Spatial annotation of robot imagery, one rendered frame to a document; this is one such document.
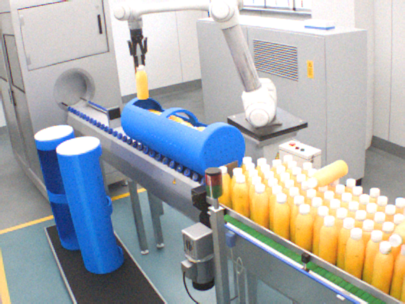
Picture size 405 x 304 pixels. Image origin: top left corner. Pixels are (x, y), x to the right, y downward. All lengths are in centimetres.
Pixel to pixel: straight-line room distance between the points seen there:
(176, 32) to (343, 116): 442
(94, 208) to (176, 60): 518
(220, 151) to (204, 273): 60
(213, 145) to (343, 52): 184
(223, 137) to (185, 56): 564
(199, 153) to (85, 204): 96
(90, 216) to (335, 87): 214
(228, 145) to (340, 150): 185
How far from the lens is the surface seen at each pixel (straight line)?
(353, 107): 393
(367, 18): 477
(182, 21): 773
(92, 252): 303
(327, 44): 359
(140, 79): 275
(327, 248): 168
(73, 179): 279
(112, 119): 334
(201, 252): 208
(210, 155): 220
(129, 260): 320
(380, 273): 156
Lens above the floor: 196
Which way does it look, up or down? 22 degrees down
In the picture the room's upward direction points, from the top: 6 degrees counter-clockwise
